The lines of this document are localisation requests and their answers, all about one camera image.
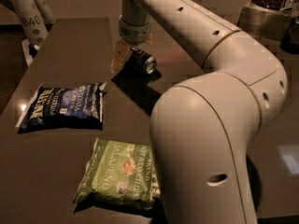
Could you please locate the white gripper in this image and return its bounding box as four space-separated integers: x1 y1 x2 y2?
111 17 153 74

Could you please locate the blue pepsi can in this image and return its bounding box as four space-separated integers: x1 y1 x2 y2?
128 47 157 75

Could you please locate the white numbered robot arm background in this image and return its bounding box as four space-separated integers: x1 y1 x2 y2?
1 0 54 46

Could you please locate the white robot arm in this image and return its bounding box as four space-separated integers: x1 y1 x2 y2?
120 0 288 224

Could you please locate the blue kettle chips bag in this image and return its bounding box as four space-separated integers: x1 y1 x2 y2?
16 82 106 133

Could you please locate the green kettle jalapeno chips bag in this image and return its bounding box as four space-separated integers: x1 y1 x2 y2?
74 138 160 213

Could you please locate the coffee bean dispenser metal base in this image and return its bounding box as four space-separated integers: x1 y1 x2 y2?
237 0 297 41

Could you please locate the dark glass jar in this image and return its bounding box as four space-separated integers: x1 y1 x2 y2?
280 17 299 54

